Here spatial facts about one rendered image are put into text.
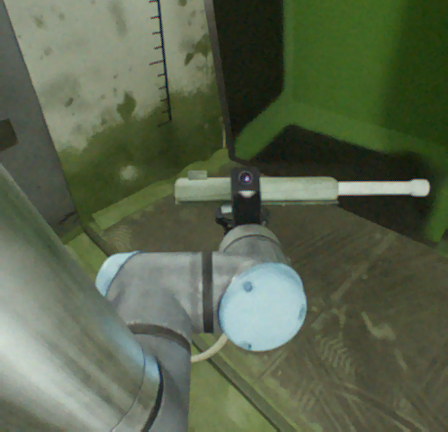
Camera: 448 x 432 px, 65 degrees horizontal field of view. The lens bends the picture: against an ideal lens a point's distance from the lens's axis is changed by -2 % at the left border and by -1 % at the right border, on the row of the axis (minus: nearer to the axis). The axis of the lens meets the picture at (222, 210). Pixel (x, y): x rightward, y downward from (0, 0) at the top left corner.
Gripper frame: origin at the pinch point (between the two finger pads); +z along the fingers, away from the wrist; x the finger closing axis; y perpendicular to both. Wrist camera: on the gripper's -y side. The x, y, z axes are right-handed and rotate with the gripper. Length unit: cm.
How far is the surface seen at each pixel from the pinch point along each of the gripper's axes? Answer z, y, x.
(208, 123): 104, -12, -7
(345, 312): 31, 45, 36
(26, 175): 49, 1, -67
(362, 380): 11, 54, 34
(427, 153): 26, -6, 53
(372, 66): 33, -29, 38
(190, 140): 98, -5, -15
